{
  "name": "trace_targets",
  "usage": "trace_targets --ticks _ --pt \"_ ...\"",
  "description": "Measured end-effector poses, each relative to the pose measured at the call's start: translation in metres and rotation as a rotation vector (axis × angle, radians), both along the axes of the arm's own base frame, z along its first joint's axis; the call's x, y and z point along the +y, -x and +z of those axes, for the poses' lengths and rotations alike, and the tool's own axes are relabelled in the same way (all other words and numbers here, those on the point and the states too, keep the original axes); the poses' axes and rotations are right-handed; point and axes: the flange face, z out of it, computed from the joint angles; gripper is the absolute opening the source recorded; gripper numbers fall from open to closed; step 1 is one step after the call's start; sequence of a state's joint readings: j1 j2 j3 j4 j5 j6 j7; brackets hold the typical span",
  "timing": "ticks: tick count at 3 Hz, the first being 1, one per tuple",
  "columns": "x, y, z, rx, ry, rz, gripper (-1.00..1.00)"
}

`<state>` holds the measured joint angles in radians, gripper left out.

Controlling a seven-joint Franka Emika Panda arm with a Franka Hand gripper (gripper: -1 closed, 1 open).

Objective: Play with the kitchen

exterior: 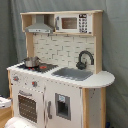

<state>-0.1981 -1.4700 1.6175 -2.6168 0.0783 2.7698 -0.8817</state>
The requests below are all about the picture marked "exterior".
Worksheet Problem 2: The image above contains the wooden toy kitchen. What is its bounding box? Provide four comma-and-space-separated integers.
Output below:
5, 10, 115, 128

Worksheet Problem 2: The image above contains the grey toy sink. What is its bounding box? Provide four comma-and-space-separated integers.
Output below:
52, 67, 92, 81

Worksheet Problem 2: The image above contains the black toy faucet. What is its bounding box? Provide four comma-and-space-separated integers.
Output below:
75, 50, 95, 71

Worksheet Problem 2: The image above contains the black toy stovetop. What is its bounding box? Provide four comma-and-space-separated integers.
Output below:
20, 63, 56, 73

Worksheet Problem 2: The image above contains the small metal pot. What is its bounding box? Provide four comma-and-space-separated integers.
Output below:
23, 56, 39, 67

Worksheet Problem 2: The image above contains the red right stove knob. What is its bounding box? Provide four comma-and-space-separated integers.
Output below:
32, 81, 37, 87

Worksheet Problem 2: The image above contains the red stove knob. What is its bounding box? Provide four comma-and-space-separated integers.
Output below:
32, 81, 37, 87
12, 75, 20, 83

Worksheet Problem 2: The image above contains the white dispenser cabinet door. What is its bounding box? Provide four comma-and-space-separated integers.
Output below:
45, 82, 81, 128

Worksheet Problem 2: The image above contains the white toy microwave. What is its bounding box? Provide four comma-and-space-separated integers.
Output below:
55, 14, 92, 34

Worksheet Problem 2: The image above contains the grey range hood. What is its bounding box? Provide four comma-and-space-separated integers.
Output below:
25, 14, 53, 34

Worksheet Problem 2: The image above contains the red left stove knob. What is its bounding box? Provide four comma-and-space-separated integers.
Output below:
12, 75, 20, 83

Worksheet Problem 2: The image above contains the white oven door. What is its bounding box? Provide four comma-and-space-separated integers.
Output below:
12, 85, 44, 128

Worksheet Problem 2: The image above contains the white object at left edge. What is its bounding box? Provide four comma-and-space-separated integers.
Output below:
0, 96, 12, 109

